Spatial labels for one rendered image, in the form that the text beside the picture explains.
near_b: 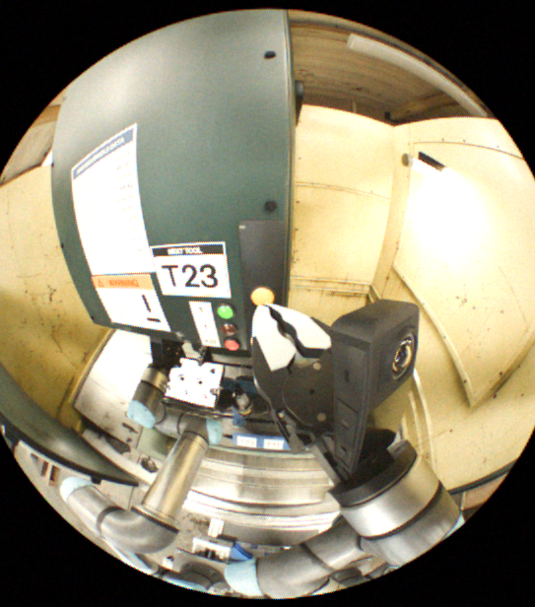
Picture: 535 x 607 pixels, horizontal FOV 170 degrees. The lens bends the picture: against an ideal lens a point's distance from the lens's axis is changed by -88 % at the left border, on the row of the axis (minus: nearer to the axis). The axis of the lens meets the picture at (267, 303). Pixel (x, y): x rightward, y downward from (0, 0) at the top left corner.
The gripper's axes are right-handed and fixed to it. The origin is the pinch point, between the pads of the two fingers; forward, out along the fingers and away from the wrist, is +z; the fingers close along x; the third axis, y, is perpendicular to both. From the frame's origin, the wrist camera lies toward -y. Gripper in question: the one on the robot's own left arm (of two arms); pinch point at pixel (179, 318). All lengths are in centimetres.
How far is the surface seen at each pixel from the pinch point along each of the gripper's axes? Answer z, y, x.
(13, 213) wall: -15, -70, -101
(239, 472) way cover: -41, 62, 19
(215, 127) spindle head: -21, -46, 25
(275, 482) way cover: -44, 64, 36
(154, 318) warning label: -21.4, -21.3, 11.8
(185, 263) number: -21.3, -30.8, 20.6
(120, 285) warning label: -21.2, -27.6, 7.1
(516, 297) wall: -21, -33, 100
